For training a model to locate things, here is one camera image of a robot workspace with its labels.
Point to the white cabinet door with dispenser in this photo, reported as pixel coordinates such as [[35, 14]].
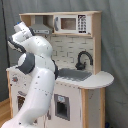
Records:
[[65, 109]]

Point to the grey range hood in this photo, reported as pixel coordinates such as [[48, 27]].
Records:
[[39, 27]]

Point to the left red stove knob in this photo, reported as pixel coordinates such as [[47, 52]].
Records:
[[14, 79]]

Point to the toy oven door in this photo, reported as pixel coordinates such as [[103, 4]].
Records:
[[18, 98]]

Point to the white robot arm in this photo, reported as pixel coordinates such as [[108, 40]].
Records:
[[37, 63]]

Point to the black toy faucet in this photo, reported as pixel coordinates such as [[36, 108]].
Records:
[[81, 62]]

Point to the toy microwave oven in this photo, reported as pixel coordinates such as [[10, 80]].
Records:
[[72, 24]]

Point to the wooden toy kitchen unit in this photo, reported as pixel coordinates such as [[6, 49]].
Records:
[[66, 48]]

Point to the grey toy sink basin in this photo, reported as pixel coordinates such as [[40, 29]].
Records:
[[74, 75]]

